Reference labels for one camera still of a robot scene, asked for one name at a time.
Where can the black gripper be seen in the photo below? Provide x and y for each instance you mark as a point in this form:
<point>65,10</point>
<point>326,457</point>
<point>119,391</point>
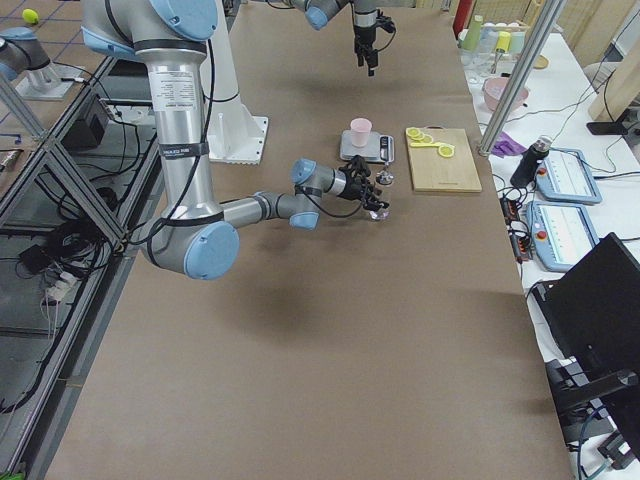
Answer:
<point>362,31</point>
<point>350,187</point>

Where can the clear glass sauce bottle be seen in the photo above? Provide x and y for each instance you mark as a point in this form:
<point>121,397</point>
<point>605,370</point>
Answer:
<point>381,198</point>

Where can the pink plastic cup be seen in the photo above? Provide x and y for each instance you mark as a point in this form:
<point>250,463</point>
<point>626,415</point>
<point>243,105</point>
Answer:
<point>360,129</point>

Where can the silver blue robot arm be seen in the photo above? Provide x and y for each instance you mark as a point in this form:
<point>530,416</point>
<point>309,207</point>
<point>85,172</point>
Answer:
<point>196,235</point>
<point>318,13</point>

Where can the silver kitchen scale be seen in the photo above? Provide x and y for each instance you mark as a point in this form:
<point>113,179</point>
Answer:
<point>380,148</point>

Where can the wooden cutting board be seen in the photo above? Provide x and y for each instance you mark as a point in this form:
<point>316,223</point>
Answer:
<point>433,173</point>

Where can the yellow lemon slices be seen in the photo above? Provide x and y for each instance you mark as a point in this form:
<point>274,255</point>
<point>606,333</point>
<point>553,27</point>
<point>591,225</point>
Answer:
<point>418,138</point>

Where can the pink bowl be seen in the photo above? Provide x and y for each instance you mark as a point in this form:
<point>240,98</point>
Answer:
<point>493,89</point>

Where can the purple cloth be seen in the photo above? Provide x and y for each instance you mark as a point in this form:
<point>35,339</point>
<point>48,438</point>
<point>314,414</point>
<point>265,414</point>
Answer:
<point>507,146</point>

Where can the black water bottle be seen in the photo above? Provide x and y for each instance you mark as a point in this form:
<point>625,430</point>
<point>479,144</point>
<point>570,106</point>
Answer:
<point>527,167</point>

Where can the lower blue teach pendant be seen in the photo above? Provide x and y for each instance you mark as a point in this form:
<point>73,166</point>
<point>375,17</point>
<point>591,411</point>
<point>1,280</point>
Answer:
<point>562,233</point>

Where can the blue teach pendant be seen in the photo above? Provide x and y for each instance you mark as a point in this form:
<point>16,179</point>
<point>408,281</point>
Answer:
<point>563,176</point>
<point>562,233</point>

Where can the upper blue teach pendant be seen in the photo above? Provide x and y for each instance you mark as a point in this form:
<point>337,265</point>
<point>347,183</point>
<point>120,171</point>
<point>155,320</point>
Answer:
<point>563,176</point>

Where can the black laptop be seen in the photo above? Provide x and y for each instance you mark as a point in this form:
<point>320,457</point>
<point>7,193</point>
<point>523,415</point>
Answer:
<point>593,315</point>

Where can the black gripper camera mount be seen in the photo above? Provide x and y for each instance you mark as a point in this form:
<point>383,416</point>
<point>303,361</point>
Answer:
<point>386,23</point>

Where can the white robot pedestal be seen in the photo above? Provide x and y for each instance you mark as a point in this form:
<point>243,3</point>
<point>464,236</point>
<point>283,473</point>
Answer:
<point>234,135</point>

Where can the aluminium frame post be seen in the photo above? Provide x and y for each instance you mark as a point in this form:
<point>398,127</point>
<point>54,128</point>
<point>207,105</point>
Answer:
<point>538,34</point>

